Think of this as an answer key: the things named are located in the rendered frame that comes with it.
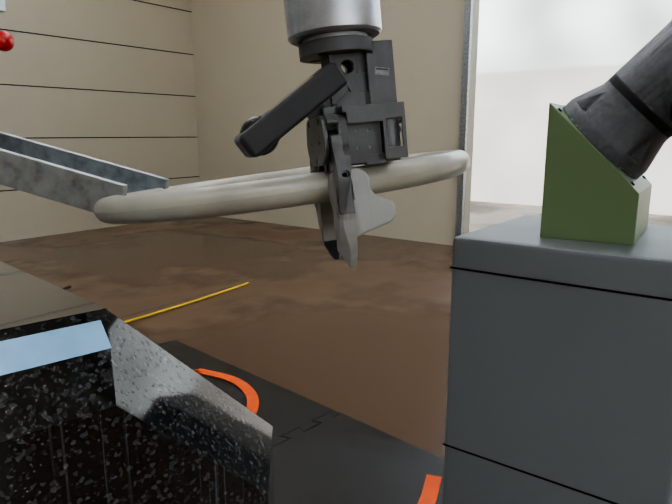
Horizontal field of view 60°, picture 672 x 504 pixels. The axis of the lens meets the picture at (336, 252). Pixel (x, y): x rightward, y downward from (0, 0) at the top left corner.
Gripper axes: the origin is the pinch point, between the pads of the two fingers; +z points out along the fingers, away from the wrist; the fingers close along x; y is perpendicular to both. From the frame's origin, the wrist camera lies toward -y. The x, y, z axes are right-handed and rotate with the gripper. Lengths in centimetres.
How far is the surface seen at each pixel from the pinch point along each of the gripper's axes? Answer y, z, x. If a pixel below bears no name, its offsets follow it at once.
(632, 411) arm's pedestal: 51, 36, 18
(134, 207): -18.7, -6.4, 7.4
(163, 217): -16.0, -5.2, 5.0
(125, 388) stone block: -23.0, 13.7, 11.3
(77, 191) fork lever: -27.4, -8.3, 32.3
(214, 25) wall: 61, -178, 680
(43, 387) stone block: -30.5, 11.0, 8.4
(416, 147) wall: 214, -10, 469
